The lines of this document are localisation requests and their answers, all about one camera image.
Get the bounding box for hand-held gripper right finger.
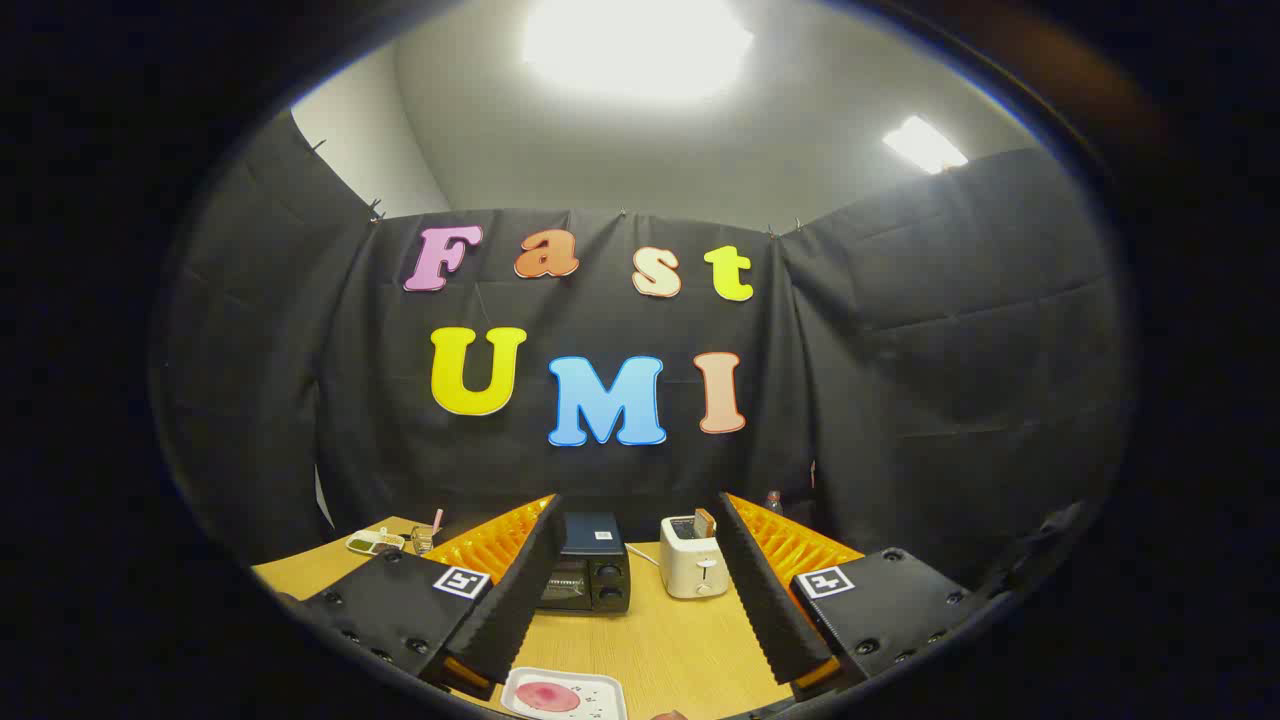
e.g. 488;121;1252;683
712;491;1001;701

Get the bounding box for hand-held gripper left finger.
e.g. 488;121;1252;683
285;493;568;701

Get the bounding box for black toaster oven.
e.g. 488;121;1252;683
535;512;632;614

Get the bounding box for pink ham slice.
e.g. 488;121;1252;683
515;680;582;714

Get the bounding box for white square food plate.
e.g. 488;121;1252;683
500;667;628;720

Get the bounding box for white pop-up toaster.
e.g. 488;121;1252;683
659;515;730;600

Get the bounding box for black backdrop cloth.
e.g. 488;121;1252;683
150;108;1136;591

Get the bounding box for small ceiling light panel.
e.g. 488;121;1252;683
882;115;969;176

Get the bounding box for large ceiling light panel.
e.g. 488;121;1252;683
520;0;756;106

